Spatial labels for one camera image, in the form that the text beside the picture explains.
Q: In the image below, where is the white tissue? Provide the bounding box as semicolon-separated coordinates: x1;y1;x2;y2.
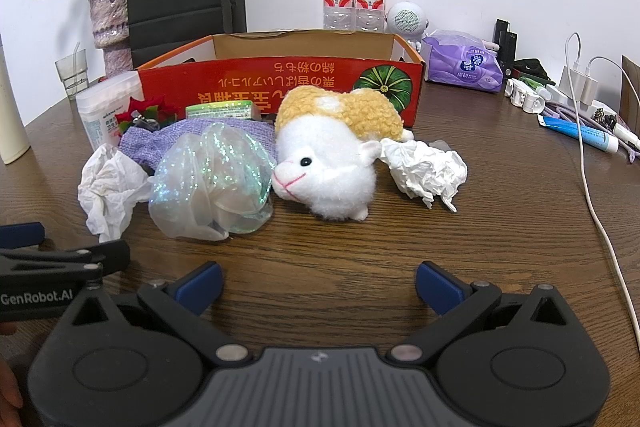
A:
77;143;153;244
379;138;469;212

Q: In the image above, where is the white cotton swab box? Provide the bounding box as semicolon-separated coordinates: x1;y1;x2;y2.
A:
75;73;143;152

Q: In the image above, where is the iridescent plastic bag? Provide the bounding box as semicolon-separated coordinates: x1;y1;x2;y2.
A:
148;123;278;242

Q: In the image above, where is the white charging cable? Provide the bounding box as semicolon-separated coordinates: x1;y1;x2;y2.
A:
586;56;623;80
565;32;640;325

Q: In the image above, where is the red cardboard box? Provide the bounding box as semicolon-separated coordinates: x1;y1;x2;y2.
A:
136;32;428;130

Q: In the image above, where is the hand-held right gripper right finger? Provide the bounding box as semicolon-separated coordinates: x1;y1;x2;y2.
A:
387;261;576;366

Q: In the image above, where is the black upright device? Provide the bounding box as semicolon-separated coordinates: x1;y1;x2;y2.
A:
494;18;518;78

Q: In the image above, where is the purple tissue pack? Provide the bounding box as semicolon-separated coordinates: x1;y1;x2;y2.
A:
421;28;505;94

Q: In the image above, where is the white power adapter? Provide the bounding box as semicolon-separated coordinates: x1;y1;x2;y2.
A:
559;66;596;105

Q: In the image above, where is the person's left hand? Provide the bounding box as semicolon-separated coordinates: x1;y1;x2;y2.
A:
0;321;24;410

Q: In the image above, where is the white power strip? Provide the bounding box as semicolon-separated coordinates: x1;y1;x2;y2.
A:
550;84;618;118

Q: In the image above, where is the purple cable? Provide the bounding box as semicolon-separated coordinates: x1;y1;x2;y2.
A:
542;103;640;160

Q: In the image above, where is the white and tan plush toy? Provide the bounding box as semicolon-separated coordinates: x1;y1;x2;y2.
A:
271;88;416;222

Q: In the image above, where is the black pouch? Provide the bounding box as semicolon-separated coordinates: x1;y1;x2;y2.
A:
515;58;552;84

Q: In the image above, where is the green tissue packet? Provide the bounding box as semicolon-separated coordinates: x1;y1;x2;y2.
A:
185;101;254;122

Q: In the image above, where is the red artificial flower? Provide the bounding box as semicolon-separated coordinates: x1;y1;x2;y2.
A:
116;96;181;132

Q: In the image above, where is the purple knitted pouch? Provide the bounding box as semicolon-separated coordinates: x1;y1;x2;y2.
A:
121;117;277;168

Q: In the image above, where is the clear drinking glass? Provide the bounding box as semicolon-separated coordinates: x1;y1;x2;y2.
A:
54;48;91;100

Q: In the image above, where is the blue toothpaste tube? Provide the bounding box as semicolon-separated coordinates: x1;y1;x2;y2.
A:
538;116;621;154

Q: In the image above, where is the white round speaker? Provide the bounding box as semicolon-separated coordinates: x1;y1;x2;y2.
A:
387;1;426;52

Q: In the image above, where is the pink mottled vase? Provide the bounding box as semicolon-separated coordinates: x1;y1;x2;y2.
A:
89;0;136;78

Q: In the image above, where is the cream thermos bottle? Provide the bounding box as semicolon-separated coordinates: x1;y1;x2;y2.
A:
0;34;32;166

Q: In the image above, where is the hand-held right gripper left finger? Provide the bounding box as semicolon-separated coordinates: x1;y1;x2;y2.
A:
69;261;252;369

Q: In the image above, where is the metal key bunch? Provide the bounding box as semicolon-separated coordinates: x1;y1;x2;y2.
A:
590;107;617;131

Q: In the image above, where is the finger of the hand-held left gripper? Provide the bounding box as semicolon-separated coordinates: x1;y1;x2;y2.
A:
0;222;46;254
0;239;132;280

